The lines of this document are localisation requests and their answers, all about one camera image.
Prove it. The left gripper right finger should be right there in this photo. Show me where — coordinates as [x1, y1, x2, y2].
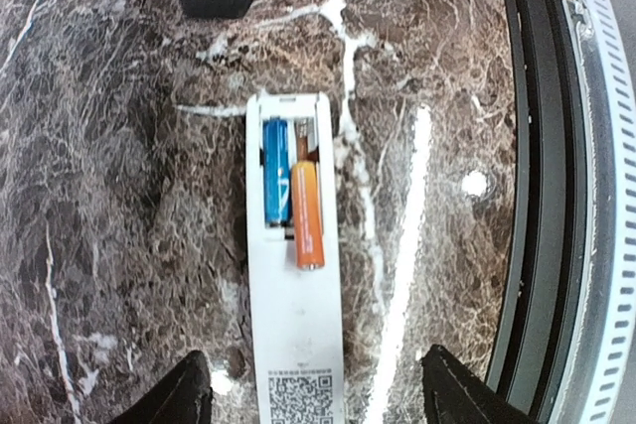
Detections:
[421, 345, 535, 424]

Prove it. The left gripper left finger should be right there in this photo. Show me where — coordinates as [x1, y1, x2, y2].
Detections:
[111, 351, 213, 424]

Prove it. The black front rail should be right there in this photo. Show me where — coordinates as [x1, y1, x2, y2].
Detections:
[486, 0, 588, 423]

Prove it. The orange battery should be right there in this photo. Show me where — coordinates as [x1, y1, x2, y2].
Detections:
[291, 161, 325, 270]

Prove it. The white remote control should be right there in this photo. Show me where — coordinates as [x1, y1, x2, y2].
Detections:
[245, 93, 345, 423]

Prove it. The white slotted cable duct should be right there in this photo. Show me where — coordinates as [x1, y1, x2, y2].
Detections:
[563, 0, 635, 423]

